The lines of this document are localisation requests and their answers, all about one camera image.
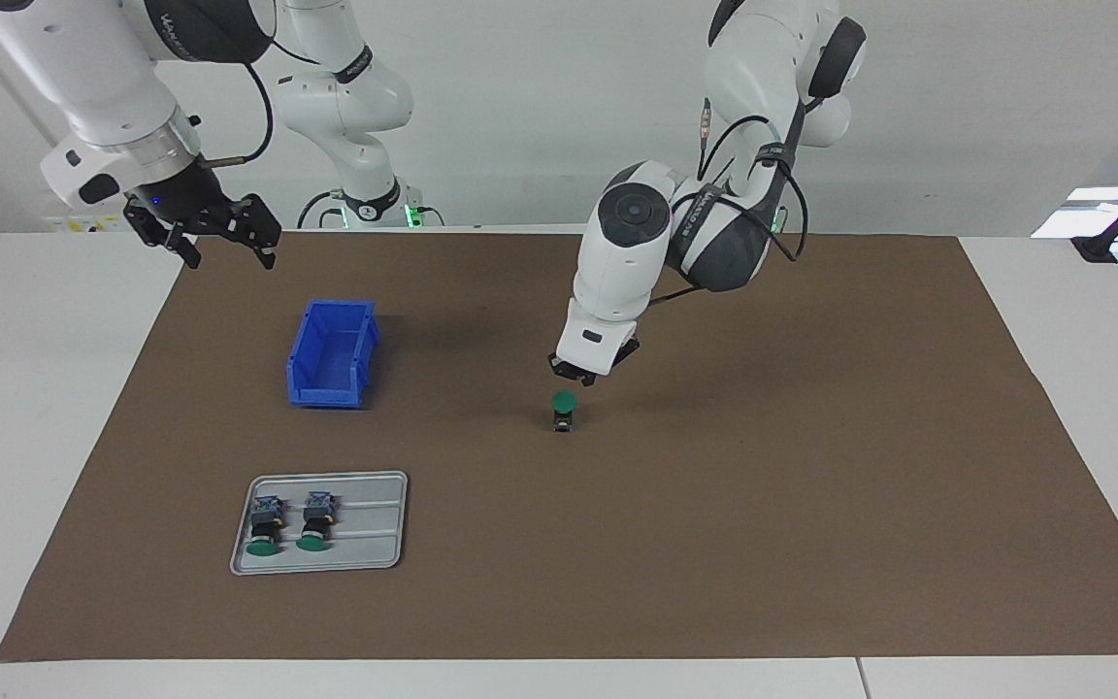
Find blue plastic storage bin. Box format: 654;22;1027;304
285;300;381;410

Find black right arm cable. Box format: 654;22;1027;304
200;58;275;166

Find white socket box yellow labels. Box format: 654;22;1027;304
43;210;130;234

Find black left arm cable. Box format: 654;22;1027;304
646;95;809;310

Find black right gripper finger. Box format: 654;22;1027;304
213;194;282;270
124;199;203;270

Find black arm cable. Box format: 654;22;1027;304
200;58;275;166
646;95;809;310

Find brown paper table mat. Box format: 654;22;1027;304
0;229;1118;663

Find grey metal tray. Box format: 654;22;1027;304
230;471;410;577

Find black right base cable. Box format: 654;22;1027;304
297;189;342;230

